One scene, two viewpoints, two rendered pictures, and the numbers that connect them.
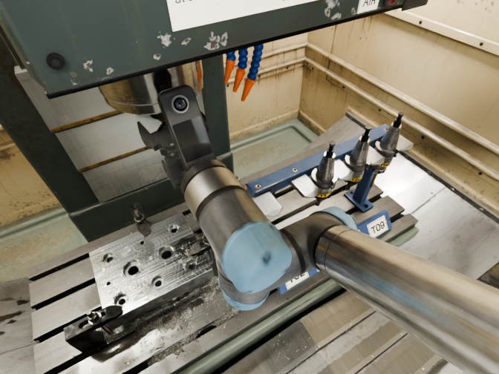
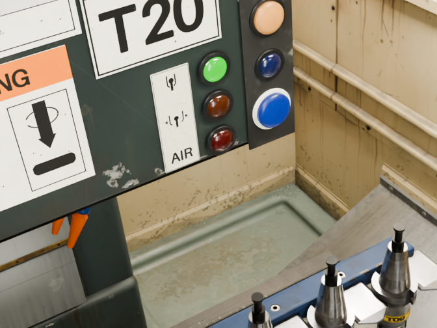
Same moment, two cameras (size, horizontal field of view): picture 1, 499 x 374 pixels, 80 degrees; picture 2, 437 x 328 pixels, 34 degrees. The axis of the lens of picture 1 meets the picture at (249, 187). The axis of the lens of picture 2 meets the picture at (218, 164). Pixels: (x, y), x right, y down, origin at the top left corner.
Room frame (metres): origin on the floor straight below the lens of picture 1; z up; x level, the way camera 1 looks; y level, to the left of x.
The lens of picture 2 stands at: (-0.08, -0.19, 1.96)
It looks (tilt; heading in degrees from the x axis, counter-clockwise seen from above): 36 degrees down; 3
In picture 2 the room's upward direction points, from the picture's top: 6 degrees counter-clockwise
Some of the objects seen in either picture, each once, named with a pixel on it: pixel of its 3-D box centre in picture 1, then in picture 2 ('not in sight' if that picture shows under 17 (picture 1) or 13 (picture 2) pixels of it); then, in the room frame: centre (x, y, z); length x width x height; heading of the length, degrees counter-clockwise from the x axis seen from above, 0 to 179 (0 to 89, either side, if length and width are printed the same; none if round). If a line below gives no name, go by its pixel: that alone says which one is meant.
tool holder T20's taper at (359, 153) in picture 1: (361, 149); (331, 298); (0.57, -0.28, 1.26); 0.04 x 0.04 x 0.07
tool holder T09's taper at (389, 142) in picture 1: (391, 135); (396, 264); (0.62, -0.38, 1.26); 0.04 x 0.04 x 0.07
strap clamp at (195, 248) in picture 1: (212, 245); not in sight; (0.48, 0.12, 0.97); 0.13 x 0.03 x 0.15; 119
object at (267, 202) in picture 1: (268, 205); not in sight; (0.44, -0.04, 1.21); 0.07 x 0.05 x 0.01; 29
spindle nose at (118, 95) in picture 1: (145, 51); not in sight; (0.45, 0.15, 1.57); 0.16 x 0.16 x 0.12
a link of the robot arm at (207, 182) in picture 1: (216, 194); not in sight; (0.27, 0.04, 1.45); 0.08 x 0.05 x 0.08; 119
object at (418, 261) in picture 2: (400, 142); (423, 273); (0.65, -0.43, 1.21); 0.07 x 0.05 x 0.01; 29
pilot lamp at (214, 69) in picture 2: not in sight; (214, 69); (0.38, -0.17, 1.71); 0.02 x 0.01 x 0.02; 119
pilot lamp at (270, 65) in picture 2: not in sight; (270, 65); (0.41, -0.21, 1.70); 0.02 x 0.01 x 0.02; 119
